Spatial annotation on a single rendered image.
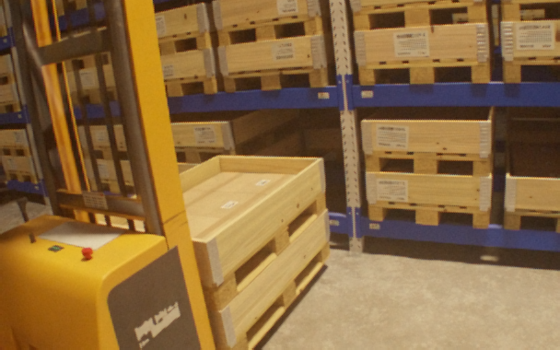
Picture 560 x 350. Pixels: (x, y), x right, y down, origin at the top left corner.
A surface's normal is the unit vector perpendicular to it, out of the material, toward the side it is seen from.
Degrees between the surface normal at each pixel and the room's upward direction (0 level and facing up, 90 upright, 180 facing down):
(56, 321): 74
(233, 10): 90
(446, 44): 90
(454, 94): 90
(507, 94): 90
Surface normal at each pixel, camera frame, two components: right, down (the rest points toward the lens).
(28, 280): -0.48, -0.08
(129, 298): 0.88, 0.04
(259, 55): -0.48, 0.29
